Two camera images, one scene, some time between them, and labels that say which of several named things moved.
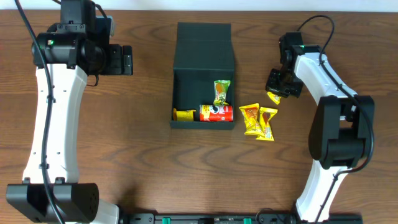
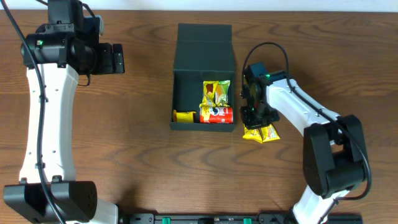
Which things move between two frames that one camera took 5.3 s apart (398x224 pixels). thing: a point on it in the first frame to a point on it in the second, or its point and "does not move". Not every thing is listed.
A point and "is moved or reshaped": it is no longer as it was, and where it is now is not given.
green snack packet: (221, 87) does not move
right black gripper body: (280, 88) to (258, 117)
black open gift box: (203, 53) does not move
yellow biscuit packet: (183, 116) does not move
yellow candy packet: (275, 98) is moved or reshaped
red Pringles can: (216, 113) does not move
